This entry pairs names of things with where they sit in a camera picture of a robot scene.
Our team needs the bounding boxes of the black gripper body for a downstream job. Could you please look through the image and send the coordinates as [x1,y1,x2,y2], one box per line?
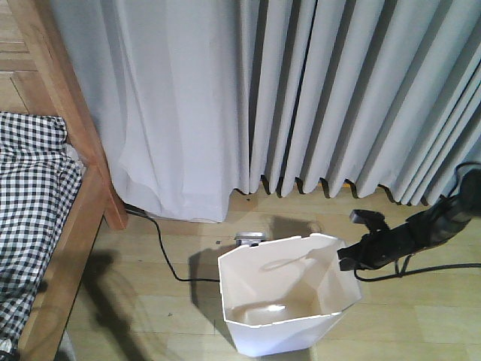
[349,209,416,269]

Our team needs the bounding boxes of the black white checkered blanket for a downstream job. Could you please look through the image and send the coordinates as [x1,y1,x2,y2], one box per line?
[1,111,83,360]

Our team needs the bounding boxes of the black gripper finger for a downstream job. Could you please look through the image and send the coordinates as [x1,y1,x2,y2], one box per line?
[339,259,358,272]
[337,244,362,260]

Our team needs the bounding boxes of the black floor cable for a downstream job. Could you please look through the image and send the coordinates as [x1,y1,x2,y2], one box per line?
[123,205,221,283]

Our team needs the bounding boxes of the wooden bed frame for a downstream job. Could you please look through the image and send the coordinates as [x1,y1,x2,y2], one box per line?
[1,1,128,360]

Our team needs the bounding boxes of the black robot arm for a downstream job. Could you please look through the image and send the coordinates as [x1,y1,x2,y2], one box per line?
[337,162,480,277]

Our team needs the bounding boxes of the white plastic trash bin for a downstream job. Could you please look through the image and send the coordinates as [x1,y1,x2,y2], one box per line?
[218,233,362,357]

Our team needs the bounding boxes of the grey pleated curtain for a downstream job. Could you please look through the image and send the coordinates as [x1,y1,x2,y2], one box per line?
[51,1,480,222]

